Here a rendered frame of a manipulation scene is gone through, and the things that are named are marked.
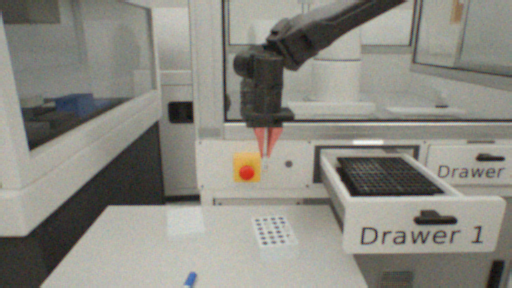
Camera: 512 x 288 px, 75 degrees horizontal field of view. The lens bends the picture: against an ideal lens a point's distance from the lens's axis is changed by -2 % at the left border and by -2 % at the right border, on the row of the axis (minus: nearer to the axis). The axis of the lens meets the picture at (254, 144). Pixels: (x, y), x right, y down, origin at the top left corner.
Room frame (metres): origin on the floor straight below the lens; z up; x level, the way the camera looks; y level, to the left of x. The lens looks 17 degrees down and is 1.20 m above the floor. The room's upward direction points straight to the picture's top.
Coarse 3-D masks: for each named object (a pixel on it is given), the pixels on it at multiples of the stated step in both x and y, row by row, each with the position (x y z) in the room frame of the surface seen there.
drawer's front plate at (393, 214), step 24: (360, 216) 0.55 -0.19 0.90; (384, 216) 0.55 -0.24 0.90; (408, 216) 0.55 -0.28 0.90; (456, 216) 0.55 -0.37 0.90; (480, 216) 0.55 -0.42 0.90; (360, 240) 0.55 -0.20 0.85; (384, 240) 0.55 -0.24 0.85; (408, 240) 0.55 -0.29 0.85; (432, 240) 0.55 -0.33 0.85; (456, 240) 0.55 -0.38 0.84; (480, 240) 0.55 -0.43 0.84
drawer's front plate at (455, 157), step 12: (432, 156) 0.87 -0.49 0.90; (444, 156) 0.87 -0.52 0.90; (456, 156) 0.87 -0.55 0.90; (468, 156) 0.87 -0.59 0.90; (504, 156) 0.87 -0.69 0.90; (432, 168) 0.87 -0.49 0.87; (444, 168) 0.87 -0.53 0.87; (468, 168) 0.87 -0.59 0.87; (480, 168) 0.87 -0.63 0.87; (444, 180) 0.87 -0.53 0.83; (456, 180) 0.87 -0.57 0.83; (468, 180) 0.87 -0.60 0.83; (480, 180) 0.87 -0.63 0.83; (492, 180) 0.87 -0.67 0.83; (504, 180) 0.87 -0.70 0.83
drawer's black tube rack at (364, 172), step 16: (352, 160) 0.85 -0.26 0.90; (368, 160) 0.85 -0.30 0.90; (384, 160) 0.84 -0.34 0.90; (400, 160) 0.84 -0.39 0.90; (352, 176) 0.73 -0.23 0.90; (368, 176) 0.73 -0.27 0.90; (384, 176) 0.73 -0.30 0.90; (400, 176) 0.73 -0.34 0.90; (416, 176) 0.73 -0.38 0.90; (352, 192) 0.71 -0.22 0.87
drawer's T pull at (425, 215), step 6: (426, 210) 0.54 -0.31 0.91; (432, 210) 0.54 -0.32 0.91; (420, 216) 0.52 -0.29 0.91; (426, 216) 0.52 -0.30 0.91; (432, 216) 0.52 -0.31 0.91; (438, 216) 0.52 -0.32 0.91; (444, 216) 0.52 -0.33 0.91; (450, 216) 0.52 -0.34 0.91; (414, 222) 0.52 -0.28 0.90; (420, 222) 0.51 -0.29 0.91; (426, 222) 0.51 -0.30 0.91; (432, 222) 0.51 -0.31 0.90; (438, 222) 0.51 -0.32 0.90; (444, 222) 0.51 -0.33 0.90; (450, 222) 0.51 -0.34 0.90; (456, 222) 0.51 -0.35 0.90
